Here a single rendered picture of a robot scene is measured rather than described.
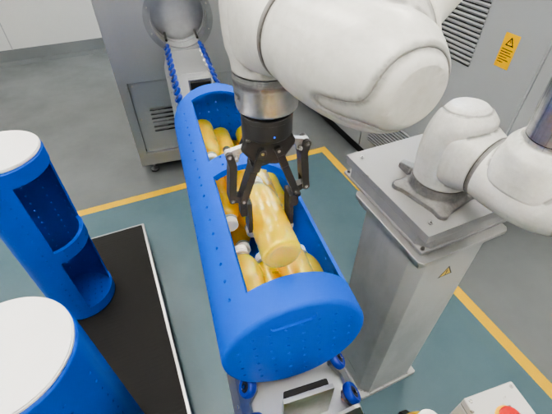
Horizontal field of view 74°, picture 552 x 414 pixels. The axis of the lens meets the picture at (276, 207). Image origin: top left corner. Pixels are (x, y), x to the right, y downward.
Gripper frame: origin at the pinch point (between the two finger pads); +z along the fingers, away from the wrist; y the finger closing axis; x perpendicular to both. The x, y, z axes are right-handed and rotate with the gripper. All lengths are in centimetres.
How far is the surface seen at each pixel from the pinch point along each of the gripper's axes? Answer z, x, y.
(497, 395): 21, 34, -30
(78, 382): 35, 4, 44
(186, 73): 38, -155, 3
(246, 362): 22.0, 15.5, 9.3
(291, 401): 25.7, 23.1, 3.0
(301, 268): 16.1, 2.3, -6.2
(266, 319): 9.0, 15.3, 5.0
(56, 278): 82, -69, 75
